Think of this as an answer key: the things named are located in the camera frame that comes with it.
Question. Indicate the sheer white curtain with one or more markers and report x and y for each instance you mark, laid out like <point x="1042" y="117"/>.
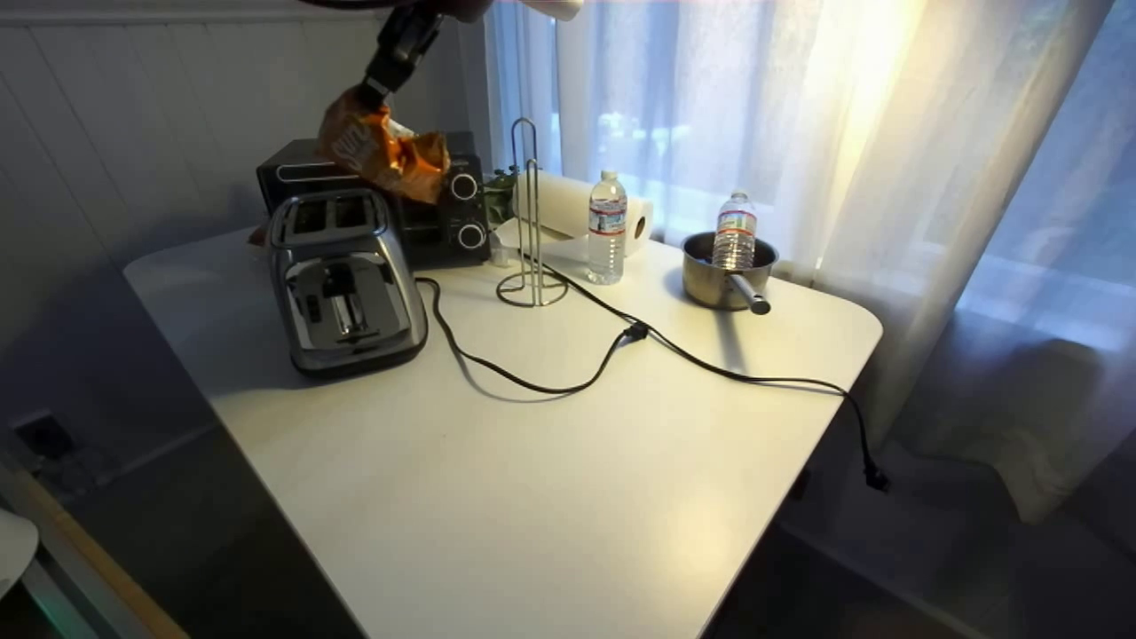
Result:
<point x="756" y="120"/>

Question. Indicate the black wall outlet box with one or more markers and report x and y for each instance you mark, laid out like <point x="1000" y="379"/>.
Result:
<point x="42" y="439"/>

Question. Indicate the silver two-slot toaster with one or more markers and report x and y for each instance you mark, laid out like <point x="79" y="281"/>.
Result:
<point x="346" y="291"/>

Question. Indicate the black toaster oven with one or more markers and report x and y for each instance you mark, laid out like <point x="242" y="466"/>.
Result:
<point x="456" y="217"/>

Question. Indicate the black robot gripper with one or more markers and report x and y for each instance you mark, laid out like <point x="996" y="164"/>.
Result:
<point x="401" y="52"/>

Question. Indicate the white paper towel roll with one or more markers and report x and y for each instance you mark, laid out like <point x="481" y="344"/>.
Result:
<point x="566" y="208"/>

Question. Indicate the clear water bottle blue label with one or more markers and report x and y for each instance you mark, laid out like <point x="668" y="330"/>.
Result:
<point x="603" y="234"/>

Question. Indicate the orange snack packet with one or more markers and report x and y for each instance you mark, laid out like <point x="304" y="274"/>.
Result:
<point x="384" y="152"/>

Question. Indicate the wooden aluminium robot mount table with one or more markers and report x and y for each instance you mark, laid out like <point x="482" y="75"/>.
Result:
<point x="84" y="557"/>

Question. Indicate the clear water bottle red label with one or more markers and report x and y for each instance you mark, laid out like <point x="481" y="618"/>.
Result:
<point x="737" y="234"/>

